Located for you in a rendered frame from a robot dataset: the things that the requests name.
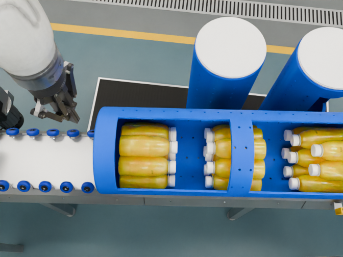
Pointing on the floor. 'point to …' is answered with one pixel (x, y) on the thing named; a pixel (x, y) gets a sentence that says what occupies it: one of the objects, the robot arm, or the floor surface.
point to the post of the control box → (10, 248)
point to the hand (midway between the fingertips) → (69, 113)
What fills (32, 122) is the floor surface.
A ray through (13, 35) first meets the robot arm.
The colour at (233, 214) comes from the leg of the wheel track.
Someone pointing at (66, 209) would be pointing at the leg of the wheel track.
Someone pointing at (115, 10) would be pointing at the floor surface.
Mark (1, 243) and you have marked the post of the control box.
